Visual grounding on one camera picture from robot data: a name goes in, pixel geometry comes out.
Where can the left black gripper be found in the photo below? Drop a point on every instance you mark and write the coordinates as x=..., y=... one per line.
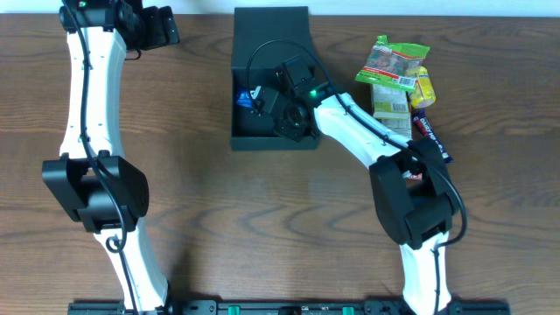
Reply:
x=166, y=24

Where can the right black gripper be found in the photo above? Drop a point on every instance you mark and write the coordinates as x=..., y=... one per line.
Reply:
x=266, y=101

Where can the blue Oreo cookie pack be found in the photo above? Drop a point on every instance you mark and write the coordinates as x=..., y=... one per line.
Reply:
x=244, y=98

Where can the black gift box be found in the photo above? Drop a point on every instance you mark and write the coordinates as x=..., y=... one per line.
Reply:
x=262, y=41

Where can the green snack mix bag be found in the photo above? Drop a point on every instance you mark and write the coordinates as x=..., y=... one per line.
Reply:
x=391, y=64

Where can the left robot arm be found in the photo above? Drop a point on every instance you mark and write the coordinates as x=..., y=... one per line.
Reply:
x=91, y=178

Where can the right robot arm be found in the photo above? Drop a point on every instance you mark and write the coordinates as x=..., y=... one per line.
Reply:
x=414, y=197

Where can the light green carton box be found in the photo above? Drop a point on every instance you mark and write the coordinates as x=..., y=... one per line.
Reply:
x=389, y=103

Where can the brown and white carton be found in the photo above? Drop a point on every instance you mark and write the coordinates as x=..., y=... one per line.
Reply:
x=401, y=125

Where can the green red KitKat bar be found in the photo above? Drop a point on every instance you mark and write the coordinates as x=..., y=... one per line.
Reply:
x=409, y=175

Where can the purple Dairy Milk bar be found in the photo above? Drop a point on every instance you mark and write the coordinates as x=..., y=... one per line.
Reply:
x=423, y=126

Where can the yellow plastic jar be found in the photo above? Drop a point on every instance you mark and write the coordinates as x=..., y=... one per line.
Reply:
x=424, y=94

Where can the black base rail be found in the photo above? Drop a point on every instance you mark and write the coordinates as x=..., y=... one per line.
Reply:
x=368, y=307

